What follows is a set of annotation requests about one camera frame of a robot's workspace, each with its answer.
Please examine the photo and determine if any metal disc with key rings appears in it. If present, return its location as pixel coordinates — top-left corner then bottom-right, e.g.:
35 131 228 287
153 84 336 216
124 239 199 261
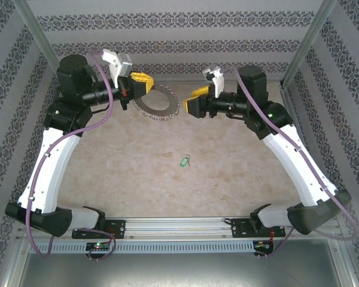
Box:
132 85 180 121

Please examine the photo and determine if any small circuit board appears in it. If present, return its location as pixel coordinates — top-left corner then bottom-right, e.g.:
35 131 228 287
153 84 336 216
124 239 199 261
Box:
85 241 114 255
253 239 275 255

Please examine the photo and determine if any grey metal sheet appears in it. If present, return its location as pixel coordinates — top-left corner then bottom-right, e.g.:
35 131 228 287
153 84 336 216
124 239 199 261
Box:
17 252 348 287

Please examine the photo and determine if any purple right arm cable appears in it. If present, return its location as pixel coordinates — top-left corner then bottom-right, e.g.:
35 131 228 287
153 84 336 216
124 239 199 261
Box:
223 66 359 261

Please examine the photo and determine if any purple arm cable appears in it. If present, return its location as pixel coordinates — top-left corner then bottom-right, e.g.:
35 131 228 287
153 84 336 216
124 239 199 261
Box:
26 51 117 261
223 66 359 261

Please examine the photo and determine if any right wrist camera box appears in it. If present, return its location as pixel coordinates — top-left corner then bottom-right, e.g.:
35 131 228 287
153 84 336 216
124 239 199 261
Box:
202 66 225 99

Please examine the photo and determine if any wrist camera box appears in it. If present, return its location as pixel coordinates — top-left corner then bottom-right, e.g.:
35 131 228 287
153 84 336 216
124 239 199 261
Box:
102 49 133 88
202 66 225 99

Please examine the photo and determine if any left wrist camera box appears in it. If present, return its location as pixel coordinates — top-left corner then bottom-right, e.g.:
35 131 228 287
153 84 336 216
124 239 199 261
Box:
102 49 133 88

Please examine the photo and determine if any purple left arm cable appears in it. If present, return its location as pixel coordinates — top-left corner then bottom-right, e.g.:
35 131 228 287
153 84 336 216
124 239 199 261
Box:
26 51 117 261

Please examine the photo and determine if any aluminium frame post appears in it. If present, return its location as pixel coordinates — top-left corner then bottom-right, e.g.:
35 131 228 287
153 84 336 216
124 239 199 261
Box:
11 0 62 71
279 0 338 90

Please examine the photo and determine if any aluminium mounting rail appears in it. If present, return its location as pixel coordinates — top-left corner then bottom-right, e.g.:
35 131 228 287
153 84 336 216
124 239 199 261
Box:
17 216 339 240

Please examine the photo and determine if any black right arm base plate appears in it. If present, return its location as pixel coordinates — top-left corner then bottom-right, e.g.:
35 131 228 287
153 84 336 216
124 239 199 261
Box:
230 217 287 239

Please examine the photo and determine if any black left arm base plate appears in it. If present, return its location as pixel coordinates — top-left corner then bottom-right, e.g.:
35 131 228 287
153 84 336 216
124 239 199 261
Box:
71 219 127 240

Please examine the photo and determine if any grey slotted cable duct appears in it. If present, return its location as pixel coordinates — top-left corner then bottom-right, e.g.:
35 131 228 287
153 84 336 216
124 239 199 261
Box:
28 240 255 254

